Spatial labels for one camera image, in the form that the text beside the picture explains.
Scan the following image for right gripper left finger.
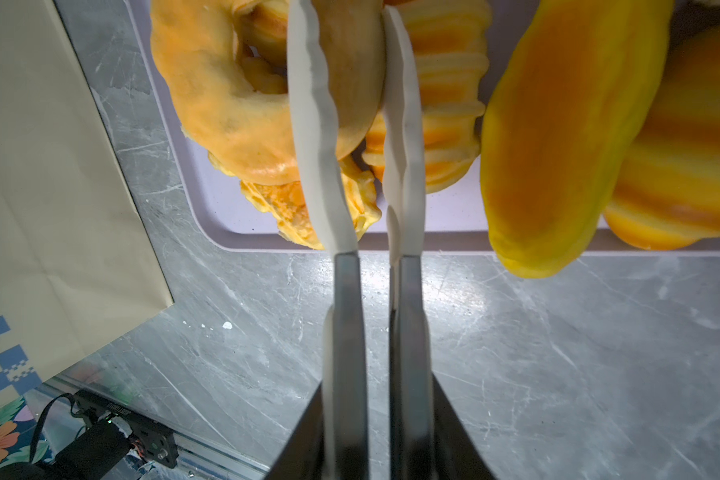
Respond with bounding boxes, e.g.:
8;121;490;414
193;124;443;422
267;1;370;479

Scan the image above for braided pastry fake bread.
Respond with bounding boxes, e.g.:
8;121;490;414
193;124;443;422
240;156;382;250

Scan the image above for ridged roll fake bread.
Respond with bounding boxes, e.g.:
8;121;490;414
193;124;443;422
385;0;492;194

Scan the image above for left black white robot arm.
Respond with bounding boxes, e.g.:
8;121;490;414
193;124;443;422
0;393;134;480

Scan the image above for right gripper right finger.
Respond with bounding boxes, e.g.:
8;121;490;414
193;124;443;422
381;4;499;480

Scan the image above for lilac plastic tray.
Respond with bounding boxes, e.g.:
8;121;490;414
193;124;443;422
122;0;720;258

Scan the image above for blue checkered paper bag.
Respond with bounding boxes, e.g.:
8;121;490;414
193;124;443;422
0;1;173;408

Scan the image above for ring donut fake bread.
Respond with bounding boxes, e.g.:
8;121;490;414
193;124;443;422
150;0;385;186

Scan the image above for striped yellow bun fake bread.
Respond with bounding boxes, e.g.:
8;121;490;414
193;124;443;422
604;25;720;251

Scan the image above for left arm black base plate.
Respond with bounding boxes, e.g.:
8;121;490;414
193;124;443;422
73;389;179;469

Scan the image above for rear ridged fake bread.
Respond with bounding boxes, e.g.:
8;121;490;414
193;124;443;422
235;0;290;67

